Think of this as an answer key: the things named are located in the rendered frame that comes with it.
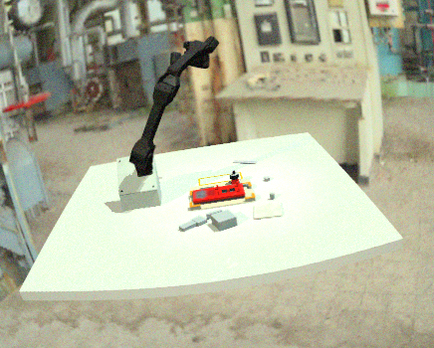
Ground black toy wheel with grey hub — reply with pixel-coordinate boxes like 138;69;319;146
229;172;239;180

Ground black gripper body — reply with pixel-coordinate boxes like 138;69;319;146
170;52;210;69

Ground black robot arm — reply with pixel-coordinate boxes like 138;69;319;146
128;36;219;177

